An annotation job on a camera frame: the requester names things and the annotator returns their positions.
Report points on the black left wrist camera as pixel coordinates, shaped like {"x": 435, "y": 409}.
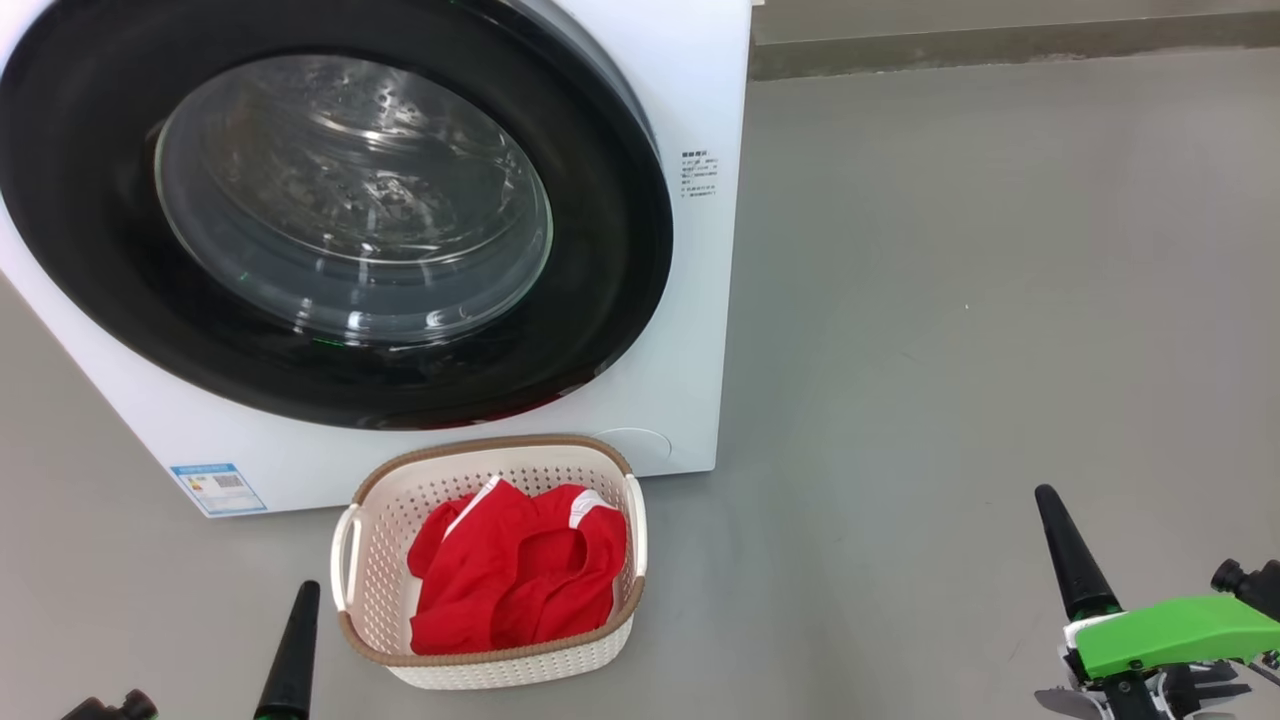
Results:
{"x": 115, "y": 706}

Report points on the black glass washing machine door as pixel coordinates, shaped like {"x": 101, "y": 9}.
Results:
{"x": 100, "y": 280}

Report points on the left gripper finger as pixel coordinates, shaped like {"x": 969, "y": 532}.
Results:
{"x": 292, "y": 650}

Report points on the cream perforated basket brown rim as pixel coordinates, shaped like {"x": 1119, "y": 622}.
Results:
{"x": 380, "y": 560}

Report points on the blue energy label sticker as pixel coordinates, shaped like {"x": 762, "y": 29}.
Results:
{"x": 218, "y": 489}

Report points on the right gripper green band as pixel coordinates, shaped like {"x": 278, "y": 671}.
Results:
{"x": 1170, "y": 635}

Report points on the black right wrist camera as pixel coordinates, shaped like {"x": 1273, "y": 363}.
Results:
{"x": 1250, "y": 585}

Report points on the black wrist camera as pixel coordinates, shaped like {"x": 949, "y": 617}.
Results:
{"x": 1250, "y": 585}
{"x": 115, "y": 706}

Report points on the red and white garment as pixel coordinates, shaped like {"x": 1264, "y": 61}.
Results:
{"x": 510, "y": 570}

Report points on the white front-load washing machine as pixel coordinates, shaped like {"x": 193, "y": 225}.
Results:
{"x": 690, "y": 330}

